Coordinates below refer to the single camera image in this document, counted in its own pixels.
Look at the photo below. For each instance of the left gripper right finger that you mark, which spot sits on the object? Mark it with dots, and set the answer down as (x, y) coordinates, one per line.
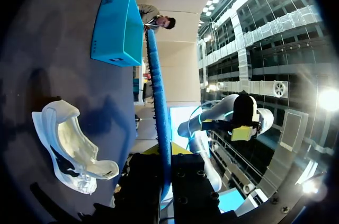
(193, 187)

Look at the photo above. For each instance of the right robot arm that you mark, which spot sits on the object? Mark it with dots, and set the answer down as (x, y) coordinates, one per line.
(217, 112)

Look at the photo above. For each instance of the blue and black insole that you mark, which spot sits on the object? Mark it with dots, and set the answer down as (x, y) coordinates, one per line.
(159, 89)

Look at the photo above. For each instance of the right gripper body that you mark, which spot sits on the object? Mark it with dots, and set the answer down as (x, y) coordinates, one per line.
(245, 110)

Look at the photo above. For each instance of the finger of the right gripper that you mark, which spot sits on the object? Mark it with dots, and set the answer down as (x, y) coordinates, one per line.
(217, 125)
(242, 133)

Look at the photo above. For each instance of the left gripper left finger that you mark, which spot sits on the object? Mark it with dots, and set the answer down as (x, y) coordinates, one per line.
(140, 187)

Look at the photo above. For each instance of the person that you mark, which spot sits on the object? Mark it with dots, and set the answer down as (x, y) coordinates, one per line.
(156, 18)

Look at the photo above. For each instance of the teal box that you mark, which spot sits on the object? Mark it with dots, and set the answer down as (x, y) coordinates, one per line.
(116, 30)

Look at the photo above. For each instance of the cream white fuzzy shoe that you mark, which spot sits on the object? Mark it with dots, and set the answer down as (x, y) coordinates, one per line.
(74, 150)

